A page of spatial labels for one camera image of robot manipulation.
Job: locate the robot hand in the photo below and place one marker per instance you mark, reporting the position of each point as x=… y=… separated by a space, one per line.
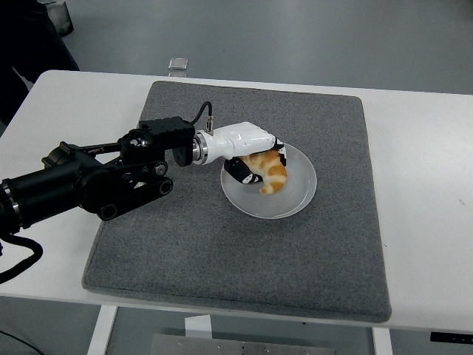
x=240 y=140

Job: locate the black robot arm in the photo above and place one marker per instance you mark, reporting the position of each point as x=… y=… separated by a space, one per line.
x=92 y=181

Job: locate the croissant bread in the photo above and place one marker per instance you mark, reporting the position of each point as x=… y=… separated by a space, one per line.
x=273 y=175

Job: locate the black table control panel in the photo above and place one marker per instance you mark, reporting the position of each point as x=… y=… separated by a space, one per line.
x=451 y=337

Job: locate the person's leg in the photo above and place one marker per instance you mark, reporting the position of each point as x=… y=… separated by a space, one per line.
x=29 y=44

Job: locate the grey felt mat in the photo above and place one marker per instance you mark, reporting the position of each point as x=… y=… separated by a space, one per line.
x=221 y=259

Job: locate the white round plate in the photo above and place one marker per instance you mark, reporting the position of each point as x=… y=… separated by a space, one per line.
x=295 y=192

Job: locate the grey metal plate with screws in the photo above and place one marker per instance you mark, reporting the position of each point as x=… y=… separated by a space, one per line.
x=240 y=347

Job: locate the clear square floor box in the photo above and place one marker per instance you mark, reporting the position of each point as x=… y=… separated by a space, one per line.
x=178 y=63

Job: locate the white table leg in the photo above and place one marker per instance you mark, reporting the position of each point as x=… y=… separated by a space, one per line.
x=382 y=342
x=101 y=329

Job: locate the dark mesh bin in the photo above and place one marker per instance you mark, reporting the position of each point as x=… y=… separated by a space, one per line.
x=57 y=16

